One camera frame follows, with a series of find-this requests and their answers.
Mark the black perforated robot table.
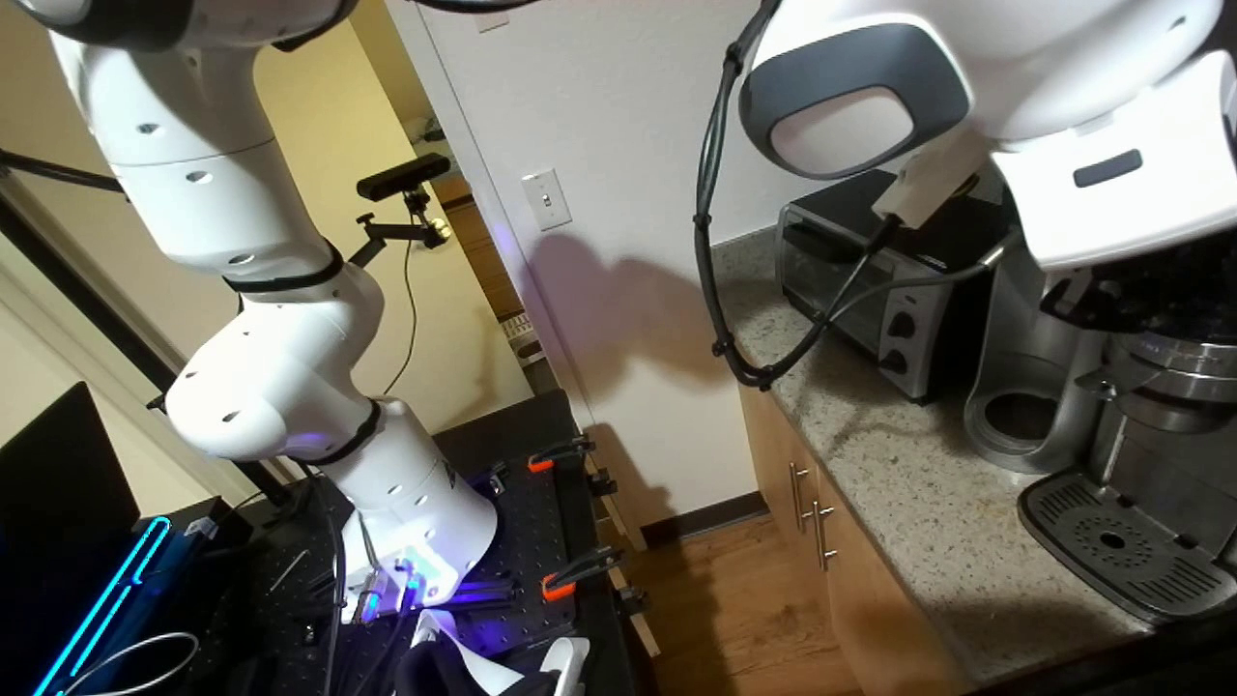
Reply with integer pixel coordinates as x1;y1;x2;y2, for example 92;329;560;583
248;390;648;696

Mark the silver black coffee machine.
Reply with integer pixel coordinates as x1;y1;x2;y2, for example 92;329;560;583
1015;256;1237;630

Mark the tall silver beverage machine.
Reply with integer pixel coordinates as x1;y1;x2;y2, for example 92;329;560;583
963;247;1111;479

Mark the silver black toaster oven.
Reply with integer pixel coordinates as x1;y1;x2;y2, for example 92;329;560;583
771;167;1015;407

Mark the black clamp with orange tip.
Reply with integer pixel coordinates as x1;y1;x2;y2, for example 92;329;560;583
520;433;600;479
538;546;622;607

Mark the black box with blue light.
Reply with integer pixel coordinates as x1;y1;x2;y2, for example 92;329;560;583
32;515;217;696

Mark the white wall outlet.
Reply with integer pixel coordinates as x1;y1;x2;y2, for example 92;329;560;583
516;167;573;233

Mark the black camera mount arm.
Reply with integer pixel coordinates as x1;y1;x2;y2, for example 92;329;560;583
336;189;450;280

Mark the silver cabinet door handle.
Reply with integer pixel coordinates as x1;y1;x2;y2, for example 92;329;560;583
784;463;820;525
800;497;843;572

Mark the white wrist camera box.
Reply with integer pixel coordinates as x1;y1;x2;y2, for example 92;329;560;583
869;127;998;233

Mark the white cable loop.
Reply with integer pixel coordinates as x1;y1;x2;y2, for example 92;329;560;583
61;630;206;696

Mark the thin black camera cable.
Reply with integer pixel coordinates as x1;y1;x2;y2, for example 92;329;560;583
377;234;429;399

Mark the white plastic hook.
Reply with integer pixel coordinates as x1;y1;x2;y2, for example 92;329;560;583
538;635;595;696

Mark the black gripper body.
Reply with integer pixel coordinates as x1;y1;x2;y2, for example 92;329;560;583
1039;243;1202;336

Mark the wooden base cabinet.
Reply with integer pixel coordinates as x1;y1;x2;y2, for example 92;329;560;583
731;344;970;696

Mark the black metal stand bar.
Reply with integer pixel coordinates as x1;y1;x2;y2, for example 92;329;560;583
0;195;296;502

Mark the black stereo camera bar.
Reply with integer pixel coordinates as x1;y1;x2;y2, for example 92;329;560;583
355;150;454;204

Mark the black metal pole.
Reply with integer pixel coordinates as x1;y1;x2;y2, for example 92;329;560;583
0;150;122;199

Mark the black monitor screen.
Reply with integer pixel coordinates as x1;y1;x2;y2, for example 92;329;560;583
0;380;144;696

